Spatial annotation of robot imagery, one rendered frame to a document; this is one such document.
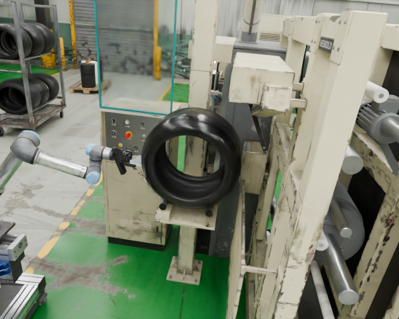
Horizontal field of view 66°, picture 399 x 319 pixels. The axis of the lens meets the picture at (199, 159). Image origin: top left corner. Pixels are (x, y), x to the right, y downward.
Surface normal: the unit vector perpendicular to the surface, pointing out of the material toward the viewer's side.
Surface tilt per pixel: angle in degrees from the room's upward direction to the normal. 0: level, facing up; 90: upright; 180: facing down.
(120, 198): 90
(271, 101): 72
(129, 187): 90
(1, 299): 0
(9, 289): 0
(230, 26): 90
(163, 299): 0
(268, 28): 90
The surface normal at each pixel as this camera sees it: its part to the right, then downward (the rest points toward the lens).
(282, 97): -0.10, 0.11
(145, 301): 0.08, -0.90
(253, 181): -0.13, 0.40
